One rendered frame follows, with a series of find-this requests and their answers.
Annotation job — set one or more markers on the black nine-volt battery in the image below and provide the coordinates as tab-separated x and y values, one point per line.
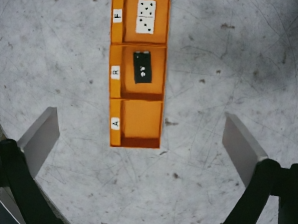
142	67

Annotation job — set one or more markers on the orange rack of bins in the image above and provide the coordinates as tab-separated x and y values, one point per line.
136	124

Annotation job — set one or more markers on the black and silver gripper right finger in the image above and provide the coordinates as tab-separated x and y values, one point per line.
247	155

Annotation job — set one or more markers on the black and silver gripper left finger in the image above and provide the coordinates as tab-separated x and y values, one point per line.
34	147

